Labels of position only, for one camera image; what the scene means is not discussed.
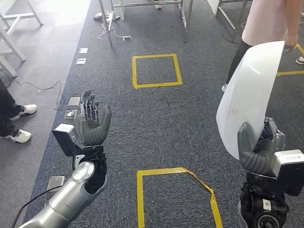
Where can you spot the silver floor socket box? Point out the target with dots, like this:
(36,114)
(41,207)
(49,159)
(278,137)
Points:
(127,38)

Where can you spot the grey floor plate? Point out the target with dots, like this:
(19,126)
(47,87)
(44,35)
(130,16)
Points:
(56,183)

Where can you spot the green top white table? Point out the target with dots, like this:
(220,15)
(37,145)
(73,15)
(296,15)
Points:
(14,47)

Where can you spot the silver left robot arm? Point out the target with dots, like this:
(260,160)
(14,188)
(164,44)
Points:
(71,195)

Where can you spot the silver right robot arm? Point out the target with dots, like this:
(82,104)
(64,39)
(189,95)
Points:
(261,207)

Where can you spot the yellow floor tape square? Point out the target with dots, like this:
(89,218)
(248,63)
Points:
(290,73)
(139,201)
(134,72)

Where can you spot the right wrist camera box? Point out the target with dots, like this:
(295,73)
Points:
(290,173)

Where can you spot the white curved plastic part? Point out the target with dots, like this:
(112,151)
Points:
(249,94)

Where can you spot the white floor socket plate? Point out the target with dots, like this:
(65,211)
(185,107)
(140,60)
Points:
(83,50)
(81,61)

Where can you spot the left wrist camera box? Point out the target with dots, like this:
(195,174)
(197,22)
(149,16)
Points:
(65,141)

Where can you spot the white power strip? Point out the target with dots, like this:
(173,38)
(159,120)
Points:
(106,15)

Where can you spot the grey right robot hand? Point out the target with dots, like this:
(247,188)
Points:
(254,160)

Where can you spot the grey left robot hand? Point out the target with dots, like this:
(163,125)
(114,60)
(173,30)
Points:
(95,132)

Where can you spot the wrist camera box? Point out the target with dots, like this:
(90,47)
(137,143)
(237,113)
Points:
(65,141)
(290,173)

